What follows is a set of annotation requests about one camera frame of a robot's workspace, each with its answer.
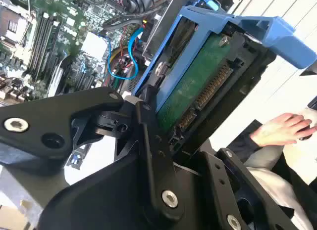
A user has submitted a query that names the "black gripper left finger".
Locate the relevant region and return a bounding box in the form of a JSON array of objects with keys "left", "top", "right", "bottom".
[{"left": 0, "top": 84, "right": 186, "bottom": 223}]

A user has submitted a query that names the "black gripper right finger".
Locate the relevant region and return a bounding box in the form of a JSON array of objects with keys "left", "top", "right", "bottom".
[{"left": 195, "top": 147, "right": 298, "bottom": 230}]

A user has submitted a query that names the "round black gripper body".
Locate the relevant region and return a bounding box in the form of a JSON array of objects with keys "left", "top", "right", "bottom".
[{"left": 37, "top": 150, "right": 218, "bottom": 230}]

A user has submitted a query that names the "small round black tool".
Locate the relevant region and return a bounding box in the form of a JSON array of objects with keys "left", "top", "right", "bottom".
[{"left": 298, "top": 127, "right": 317, "bottom": 141}]

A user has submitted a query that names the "hard disk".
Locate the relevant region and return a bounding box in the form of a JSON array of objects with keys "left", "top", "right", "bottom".
[{"left": 131, "top": 6, "right": 317, "bottom": 161}]

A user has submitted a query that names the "person's bare hand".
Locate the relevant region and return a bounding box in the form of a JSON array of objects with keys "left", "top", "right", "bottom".
[{"left": 249, "top": 113, "right": 317, "bottom": 147}]

